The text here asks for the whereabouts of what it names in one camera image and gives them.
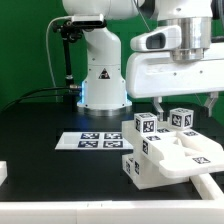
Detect white chair back frame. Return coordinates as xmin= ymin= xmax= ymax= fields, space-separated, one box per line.
xmin=122 ymin=120 xmax=224 ymax=179

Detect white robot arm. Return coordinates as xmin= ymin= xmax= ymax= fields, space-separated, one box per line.
xmin=62 ymin=0 xmax=224 ymax=116

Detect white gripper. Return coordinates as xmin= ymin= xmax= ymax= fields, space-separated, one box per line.
xmin=126 ymin=43 xmax=224 ymax=121

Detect black cables at base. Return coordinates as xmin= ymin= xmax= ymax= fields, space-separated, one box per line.
xmin=0 ymin=85 xmax=82 ymax=113

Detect white camera cable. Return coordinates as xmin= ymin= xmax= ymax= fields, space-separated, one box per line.
xmin=45 ymin=15 xmax=73 ymax=103

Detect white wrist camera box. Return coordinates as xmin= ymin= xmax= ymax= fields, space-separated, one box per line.
xmin=130 ymin=25 xmax=182 ymax=52

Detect white small block left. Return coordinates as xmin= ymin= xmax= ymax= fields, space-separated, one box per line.
xmin=0 ymin=161 xmax=7 ymax=186

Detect black camera on stand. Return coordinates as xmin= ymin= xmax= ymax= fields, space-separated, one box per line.
xmin=51 ymin=13 xmax=108 ymax=112

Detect white marker cube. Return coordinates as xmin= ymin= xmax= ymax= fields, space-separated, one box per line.
xmin=134 ymin=112 xmax=157 ymax=134
xmin=169 ymin=108 xmax=194 ymax=130

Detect white border wall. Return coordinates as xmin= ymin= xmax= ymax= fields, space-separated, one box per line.
xmin=0 ymin=159 xmax=224 ymax=224

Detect white chair seat block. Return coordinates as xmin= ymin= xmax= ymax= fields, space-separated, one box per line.
xmin=133 ymin=159 xmax=189 ymax=190

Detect white marker base plate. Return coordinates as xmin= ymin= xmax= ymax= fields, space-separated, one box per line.
xmin=55 ymin=132 xmax=133 ymax=150

